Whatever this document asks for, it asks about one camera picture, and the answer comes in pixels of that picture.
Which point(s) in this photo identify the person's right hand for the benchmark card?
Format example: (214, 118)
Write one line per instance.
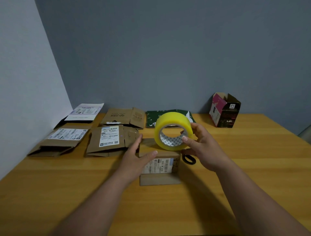
(209, 150)

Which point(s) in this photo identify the person's left hand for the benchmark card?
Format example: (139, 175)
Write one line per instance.
(132, 165)

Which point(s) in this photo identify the black scissors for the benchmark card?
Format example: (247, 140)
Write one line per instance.
(182, 158)

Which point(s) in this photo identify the small brown cardboard box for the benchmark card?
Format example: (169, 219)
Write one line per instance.
(160, 180)

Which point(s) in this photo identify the pink and black carton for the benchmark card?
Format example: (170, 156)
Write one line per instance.
(224, 114)

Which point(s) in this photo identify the brown carton with label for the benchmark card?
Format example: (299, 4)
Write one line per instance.
(93, 143)

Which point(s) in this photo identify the yellow tape roll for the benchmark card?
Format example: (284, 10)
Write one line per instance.
(170, 119)

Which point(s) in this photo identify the green box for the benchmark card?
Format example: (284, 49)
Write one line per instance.
(151, 119)

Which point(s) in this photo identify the plain brown carton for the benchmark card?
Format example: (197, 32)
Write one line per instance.
(116, 116)

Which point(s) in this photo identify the black box white label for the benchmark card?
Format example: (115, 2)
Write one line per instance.
(85, 110)

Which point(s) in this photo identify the person's left forearm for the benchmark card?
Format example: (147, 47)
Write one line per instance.
(92, 211)

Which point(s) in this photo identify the person's right forearm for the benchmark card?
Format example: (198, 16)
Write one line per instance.
(260, 201)

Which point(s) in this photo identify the beige chair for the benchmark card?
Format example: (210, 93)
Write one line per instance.
(306, 135)

